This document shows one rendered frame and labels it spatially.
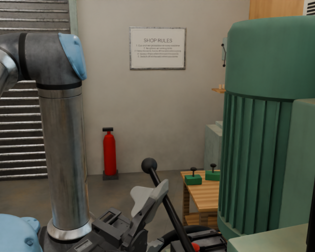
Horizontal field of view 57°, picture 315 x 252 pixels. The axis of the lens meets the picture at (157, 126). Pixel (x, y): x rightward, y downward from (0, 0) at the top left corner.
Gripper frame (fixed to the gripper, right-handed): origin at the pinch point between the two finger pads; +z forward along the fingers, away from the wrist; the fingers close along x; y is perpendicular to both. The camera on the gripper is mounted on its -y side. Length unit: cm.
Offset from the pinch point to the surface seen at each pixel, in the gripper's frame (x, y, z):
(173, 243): 12.5, 0.4, 4.3
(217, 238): 13.4, -7.0, 12.6
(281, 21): -37.3, -14.0, -4.5
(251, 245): -23.8, -19.2, -23.3
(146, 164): -6.4, 7.9, 3.0
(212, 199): 79, 26, 107
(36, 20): -4, 256, 156
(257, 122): -25.6, -14.1, -5.6
